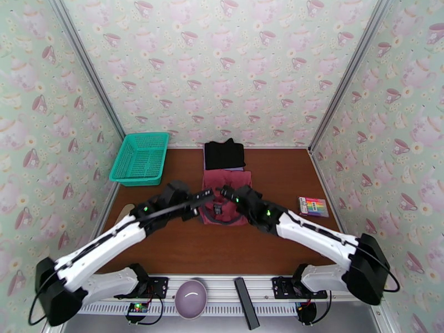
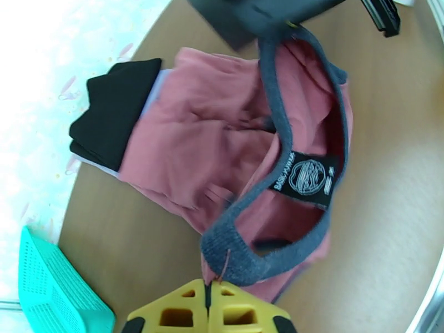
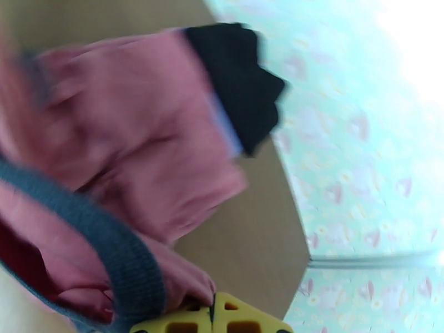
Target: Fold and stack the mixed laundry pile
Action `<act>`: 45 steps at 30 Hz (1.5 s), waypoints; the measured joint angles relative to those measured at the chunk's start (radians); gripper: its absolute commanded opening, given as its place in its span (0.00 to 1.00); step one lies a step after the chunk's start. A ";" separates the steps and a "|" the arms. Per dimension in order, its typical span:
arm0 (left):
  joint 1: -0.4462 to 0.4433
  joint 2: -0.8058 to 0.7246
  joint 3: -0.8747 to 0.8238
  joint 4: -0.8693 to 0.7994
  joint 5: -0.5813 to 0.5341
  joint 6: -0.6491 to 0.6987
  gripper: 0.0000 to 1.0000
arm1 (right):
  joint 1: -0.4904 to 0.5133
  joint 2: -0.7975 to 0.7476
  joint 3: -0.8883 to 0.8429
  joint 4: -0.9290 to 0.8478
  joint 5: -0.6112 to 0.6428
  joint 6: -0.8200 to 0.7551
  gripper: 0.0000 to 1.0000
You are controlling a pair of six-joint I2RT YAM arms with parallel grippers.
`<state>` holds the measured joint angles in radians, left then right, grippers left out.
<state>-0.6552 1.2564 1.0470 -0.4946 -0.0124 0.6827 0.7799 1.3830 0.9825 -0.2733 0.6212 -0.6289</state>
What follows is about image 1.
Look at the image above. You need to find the perforated metal strip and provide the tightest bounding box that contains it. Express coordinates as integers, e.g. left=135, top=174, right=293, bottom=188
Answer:
left=67, top=302, right=302, bottom=316

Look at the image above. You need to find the black round controller box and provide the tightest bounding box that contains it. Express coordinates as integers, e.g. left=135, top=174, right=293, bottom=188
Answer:
left=296, top=300, right=318, bottom=324

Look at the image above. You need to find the aluminium frame post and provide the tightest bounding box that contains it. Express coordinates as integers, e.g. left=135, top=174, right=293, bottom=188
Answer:
left=307, top=0, right=397, bottom=154
left=47, top=0, right=125, bottom=137

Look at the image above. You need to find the colourful marker pack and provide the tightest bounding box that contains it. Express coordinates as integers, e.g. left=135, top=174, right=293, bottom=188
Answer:
left=297, top=196, right=330, bottom=217

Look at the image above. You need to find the lavender shirt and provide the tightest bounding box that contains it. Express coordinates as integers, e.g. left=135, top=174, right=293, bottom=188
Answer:
left=204, top=164, right=244, bottom=172

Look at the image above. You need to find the teal plastic basket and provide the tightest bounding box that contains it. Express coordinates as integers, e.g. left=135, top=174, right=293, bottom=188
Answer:
left=109, top=132, right=170, bottom=187

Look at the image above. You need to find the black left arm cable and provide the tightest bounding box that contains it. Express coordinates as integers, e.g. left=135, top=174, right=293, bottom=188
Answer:
left=27, top=198, right=200, bottom=326

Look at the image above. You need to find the aluminium side rail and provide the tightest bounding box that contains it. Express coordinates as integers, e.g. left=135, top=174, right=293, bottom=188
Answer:
left=100, top=184, right=120, bottom=225
left=309, top=149, right=351, bottom=239

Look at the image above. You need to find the purple bowl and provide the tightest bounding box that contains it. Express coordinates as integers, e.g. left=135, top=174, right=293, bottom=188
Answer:
left=174, top=279, right=208, bottom=321

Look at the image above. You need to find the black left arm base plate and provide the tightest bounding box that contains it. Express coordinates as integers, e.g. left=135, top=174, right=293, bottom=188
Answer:
left=113, top=276, right=170, bottom=299

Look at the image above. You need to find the red shirt with grey trim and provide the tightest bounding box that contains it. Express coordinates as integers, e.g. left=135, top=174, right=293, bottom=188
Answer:
left=200, top=170, right=252, bottom=226

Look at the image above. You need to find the black garment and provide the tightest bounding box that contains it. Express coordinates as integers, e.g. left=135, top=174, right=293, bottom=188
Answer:
left=204, top=138, right=246, bottom=171

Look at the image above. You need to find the beige oval stone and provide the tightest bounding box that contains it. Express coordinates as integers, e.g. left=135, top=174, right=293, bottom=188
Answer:
left=118, top=203, right=136, bottom=222

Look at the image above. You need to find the black rectangular bar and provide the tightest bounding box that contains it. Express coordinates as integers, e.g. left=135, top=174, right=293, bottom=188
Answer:
left=234, top=277, right=260, bottom=330

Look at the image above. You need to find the small circuit board with leds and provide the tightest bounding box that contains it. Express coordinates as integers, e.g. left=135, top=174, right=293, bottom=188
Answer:
left=125, top=301, right=150, bottom=322

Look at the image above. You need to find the black base power wire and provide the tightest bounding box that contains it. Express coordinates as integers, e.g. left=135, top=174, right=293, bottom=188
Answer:
left=137, top=296, right=165, bottom=325

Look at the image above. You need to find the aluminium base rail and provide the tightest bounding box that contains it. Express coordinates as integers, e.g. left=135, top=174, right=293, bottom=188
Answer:
left=57, top=273, right=386, bottom=303

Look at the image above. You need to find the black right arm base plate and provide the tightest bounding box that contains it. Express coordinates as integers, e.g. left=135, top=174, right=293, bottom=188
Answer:
left=271, top=276, right=328, bottom=300

